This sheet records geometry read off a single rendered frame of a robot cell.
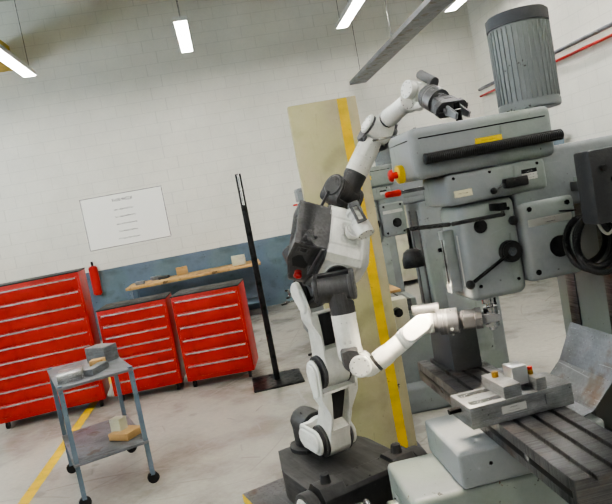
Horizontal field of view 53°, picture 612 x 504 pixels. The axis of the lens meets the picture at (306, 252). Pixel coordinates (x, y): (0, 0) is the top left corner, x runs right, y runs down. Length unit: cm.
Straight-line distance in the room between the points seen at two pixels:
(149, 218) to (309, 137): 752
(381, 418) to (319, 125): 185
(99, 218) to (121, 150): 123
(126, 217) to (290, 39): 423
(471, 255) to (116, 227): 947
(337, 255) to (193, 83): 917
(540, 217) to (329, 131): 195
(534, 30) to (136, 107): 951
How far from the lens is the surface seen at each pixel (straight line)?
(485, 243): 205
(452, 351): 257
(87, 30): 1164
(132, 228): 1110
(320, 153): 376
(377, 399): 398
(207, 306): 654
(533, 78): 217
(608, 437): 194
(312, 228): 225
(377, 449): 295
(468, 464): 211
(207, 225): 1099
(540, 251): 211
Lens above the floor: 173
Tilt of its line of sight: 5 degrees down
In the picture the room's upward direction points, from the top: 11 degrees counter-clockwise
